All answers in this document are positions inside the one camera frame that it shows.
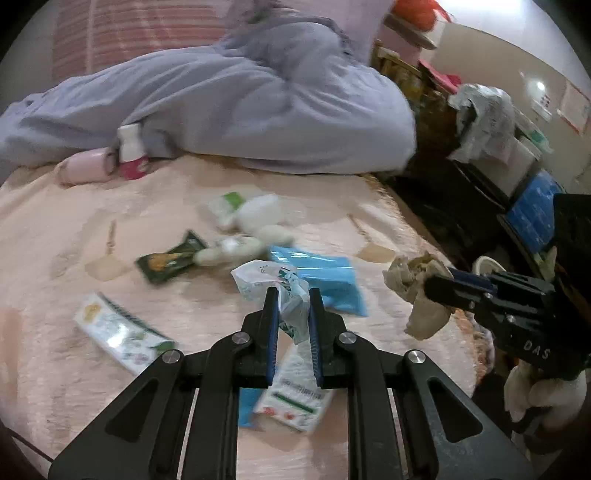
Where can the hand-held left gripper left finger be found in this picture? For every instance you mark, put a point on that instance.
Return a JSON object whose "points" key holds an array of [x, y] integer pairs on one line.
{"points": [[274, 332]]}

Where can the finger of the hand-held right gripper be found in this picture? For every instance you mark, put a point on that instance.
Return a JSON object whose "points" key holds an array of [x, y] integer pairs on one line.
{"points": [[445, 293], [475, 279]]}

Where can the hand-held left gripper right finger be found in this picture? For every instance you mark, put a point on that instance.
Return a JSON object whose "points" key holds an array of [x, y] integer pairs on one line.
{"points": [[314, 341]]}

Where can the brown paper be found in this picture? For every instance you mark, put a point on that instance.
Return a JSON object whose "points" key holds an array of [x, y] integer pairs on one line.
{"points": [[415, 286]]}

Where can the white plastic wrapper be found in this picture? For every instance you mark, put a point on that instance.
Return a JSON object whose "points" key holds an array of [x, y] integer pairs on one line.
{"points": [[258, 281]]}

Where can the white floral print box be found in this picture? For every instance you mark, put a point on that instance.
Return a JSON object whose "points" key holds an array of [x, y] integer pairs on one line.
{"points": [[117, 330]]}

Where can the person's right hand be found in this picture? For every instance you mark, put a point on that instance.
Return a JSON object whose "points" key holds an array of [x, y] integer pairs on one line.
{"points": [[545, 392]]}

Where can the white round bowl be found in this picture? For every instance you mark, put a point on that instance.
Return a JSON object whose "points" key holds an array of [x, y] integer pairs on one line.
{"points": [[487, 266]]}

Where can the white green pouch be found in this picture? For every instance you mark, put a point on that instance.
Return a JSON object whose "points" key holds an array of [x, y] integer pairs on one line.
{"points": [[295, 392]]}

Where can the blue plastic packet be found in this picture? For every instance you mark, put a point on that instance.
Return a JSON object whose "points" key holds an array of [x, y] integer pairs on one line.
{"points": [[328, 277]]}

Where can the small blue packet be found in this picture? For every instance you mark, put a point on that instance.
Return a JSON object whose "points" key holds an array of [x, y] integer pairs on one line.
{"points": [[247, 406]]}

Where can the blue box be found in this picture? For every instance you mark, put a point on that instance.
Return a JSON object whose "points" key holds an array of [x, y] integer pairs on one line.
{"points": [[533, 212]]}

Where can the white green-label packet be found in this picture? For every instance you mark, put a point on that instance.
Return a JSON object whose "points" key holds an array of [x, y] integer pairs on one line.
{"points": [[265, 217]]}

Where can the white storage box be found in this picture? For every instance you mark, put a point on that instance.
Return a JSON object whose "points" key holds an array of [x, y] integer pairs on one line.
{"points": [[524, 166]]}

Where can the dark green snack packet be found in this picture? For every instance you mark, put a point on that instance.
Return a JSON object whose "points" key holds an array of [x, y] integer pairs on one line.
{"points": [[166, 261]]}

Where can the white plastic bag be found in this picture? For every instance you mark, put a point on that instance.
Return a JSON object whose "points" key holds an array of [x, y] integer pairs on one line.
{"points": [[485, 115]]}

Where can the white bottle red label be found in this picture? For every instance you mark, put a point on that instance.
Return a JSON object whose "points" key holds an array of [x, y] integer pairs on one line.
{"points": [[131, 157]]}

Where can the grey blanket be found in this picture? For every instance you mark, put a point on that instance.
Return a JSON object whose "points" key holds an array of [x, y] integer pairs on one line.
{"points": [[231, 101]]}

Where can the pink bottle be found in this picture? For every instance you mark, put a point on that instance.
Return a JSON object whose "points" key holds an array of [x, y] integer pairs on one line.
{"points": [[87, 167]]}

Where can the orange item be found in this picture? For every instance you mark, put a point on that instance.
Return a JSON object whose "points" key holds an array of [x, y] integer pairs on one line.
{"points": [[415, 10]]}

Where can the plain pink pillow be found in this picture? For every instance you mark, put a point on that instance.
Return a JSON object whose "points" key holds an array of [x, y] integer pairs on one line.
{"points": [[341, 18]]}

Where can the pink striped pillow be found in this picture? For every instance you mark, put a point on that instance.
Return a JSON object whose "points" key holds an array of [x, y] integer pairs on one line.
{"points": [[138, 32]]}

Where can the wall poster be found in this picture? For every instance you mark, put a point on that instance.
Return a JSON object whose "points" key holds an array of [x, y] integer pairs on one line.
{"points": [[576, 105]]}

